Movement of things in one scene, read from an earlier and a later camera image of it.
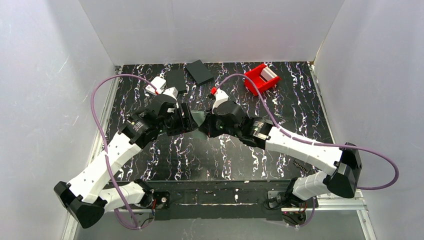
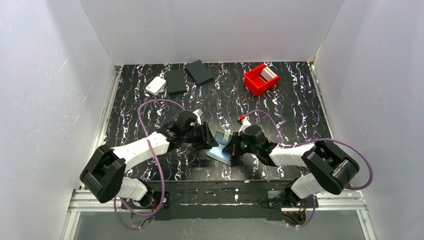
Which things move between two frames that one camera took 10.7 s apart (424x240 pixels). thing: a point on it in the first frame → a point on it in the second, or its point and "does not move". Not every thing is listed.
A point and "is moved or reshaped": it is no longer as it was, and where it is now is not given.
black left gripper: [185, 118] → [205, 136]
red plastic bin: [261, 84] does not move
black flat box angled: [199, 71] does not move
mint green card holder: [197, 134] is moved or reshaped
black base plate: [229, 200] does not move
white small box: [159, 84] does not move
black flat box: [176, 78] does not move
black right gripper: [209, 124] → [236, 145]
